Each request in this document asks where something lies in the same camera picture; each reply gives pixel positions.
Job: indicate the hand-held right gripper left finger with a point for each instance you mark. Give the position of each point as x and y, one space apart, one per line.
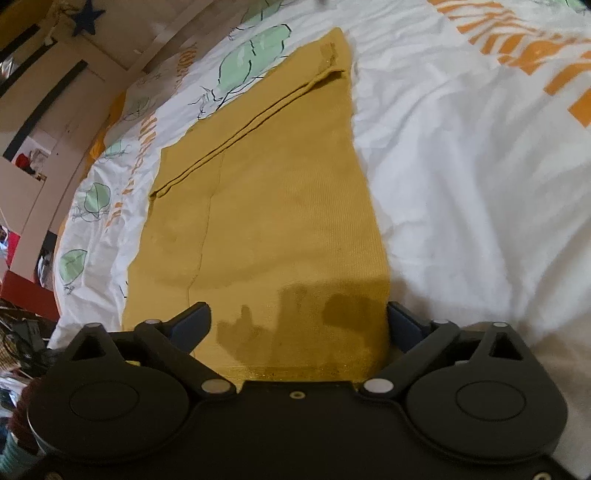
194 323

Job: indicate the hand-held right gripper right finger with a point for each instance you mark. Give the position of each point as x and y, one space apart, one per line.
401 323

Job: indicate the mustard yellow knit sweater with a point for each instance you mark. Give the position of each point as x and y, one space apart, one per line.
286 207

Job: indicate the red furniture edge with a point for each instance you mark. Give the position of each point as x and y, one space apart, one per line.
27 290

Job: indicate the white leaf-print duvet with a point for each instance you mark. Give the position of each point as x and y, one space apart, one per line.
461 161

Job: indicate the teal striped cloth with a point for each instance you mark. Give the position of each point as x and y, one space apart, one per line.
10 450

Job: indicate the orange bed sheet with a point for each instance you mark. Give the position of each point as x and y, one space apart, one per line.
116 104

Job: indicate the red object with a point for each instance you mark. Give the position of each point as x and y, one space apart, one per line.
23 160

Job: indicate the dark blue star decoration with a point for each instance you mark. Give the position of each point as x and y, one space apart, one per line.
87 21

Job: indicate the light wooden bed frame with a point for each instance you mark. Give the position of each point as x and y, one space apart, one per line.
69 92

